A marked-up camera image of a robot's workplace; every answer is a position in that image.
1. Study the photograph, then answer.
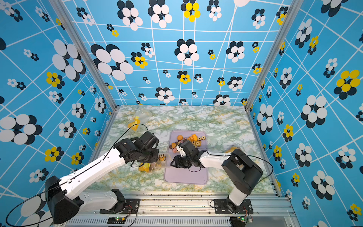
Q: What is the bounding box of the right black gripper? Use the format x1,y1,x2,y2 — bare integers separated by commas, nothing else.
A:
170,155,193,168

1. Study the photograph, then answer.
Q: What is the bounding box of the poured cookies pile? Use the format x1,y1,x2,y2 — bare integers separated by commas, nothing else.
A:
169,134,207,153

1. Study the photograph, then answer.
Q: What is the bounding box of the ziploc cookie bag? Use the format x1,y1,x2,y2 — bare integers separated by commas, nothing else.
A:
225,146,241,154
138,154,166,173

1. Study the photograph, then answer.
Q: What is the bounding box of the ziploc bag of cookies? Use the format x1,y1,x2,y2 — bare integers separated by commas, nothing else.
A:
127,106,153,131

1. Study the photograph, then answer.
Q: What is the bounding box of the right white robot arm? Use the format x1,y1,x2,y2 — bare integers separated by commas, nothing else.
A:
171,149,263,214

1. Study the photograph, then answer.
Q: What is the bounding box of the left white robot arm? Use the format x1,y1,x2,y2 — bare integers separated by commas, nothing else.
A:
45,131,159,224

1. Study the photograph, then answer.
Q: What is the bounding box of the lilac rectangular tray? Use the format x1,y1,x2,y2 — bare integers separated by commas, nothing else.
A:
164,130,208,185

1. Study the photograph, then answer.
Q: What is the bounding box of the left green circuit board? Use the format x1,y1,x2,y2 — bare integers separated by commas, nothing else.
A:
107,216,126,226

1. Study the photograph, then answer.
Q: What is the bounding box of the green circuit board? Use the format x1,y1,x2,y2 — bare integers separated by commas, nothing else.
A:
107,216,126,226
230,217,248,227

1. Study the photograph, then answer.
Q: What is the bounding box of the right green circuit board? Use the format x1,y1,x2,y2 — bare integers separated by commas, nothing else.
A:
230,217,248,227

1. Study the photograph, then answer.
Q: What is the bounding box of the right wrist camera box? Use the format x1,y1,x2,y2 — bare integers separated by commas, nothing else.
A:
177,140,196,157

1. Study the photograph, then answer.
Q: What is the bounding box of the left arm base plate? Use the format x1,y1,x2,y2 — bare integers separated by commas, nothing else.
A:
100,199,141,214

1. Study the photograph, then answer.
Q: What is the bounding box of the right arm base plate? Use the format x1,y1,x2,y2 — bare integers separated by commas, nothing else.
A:
210,199,254,215

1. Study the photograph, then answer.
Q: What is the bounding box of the aluminium front rail frame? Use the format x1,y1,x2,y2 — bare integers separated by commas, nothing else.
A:
61,192,300,227

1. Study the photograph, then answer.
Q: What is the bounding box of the left aluminium corner post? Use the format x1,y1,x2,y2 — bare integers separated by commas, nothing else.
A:
49,1,117,111

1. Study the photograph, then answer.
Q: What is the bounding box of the aluminium corner post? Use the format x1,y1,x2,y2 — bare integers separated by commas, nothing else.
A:
49,1,117,111
245,0,303,111

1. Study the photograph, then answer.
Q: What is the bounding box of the right aluminium corner post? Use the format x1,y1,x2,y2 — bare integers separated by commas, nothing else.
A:
245,0,303,111

